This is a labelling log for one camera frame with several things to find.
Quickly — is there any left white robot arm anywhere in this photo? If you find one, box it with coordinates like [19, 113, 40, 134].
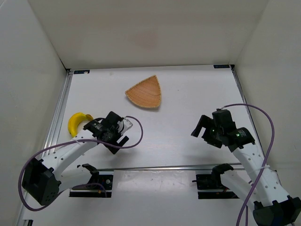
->
[22, 112, 133, 206]

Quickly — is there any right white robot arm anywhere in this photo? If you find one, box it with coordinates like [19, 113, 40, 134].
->
[191, 111, 301, 226]

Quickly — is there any yellow fake banana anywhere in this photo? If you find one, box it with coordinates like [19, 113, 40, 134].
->
[67, 112, 94, 137]

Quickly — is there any woven triangular fruit basket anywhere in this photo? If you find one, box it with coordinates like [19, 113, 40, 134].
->
[125, 75, 162, 111]

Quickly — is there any right blue corner label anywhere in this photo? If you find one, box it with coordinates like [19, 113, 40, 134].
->
[214, 65, 230, 69]

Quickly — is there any blue corner label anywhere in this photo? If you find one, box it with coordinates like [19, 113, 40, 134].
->
[214, 65, 230, 69]
[73, 70, 90, 74]

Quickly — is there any left blue corner label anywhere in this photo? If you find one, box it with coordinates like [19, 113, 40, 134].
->
[73, 70, 90, 74]

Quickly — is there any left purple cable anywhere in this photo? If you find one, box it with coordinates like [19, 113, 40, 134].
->
[18, 115, 143, 211]

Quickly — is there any purple cable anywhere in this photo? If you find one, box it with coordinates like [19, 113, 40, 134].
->
[236, 103, 275, 226]
[18, 115, 143, 211]

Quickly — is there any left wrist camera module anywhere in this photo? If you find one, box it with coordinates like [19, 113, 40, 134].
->
[117, 118, 133, 135]

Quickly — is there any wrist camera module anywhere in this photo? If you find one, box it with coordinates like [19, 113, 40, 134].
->
[117, 118, 133, 135]
[212, 109, 237, 130]

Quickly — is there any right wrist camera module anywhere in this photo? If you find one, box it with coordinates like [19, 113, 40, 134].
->
[212, 109, 237, 130]

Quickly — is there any front aluminium table rail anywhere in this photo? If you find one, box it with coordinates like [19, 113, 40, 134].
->
[96, 164, 244, 171]

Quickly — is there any aluminium table rail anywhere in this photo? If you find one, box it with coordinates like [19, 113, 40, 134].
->
[15, 68, 74, 226]
[230, 65, 275, 168]
[96, 164, 244, 171]

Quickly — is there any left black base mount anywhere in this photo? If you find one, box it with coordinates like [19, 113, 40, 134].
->
[69, 171, 113, 198]

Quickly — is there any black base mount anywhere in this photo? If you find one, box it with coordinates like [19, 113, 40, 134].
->
[69, 171, 113, 198]
[191, 174, 238, 200]

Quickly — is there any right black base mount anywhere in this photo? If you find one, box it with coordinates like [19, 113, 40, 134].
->
[191, 174, 238, 200]

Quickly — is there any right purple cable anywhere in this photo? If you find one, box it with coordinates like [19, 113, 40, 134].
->
[236, 103, 275, 226]

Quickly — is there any right aluminium table rail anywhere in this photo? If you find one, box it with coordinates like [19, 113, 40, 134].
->
[230, 65, 275, 168]

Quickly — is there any left aluminium table rail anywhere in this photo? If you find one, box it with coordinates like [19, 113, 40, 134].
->
[15, 68, 74, 226]

